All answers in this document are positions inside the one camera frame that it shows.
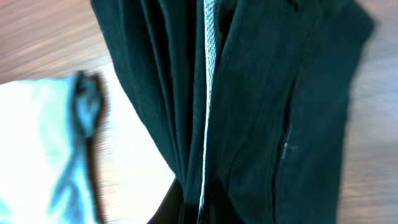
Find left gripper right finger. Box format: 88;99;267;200
203;183;244;224

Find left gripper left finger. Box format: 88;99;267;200
147;179;183;224

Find black shorts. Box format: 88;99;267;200
91;0;374;223

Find folded light blue denim shorts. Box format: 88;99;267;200
1;72;101;223

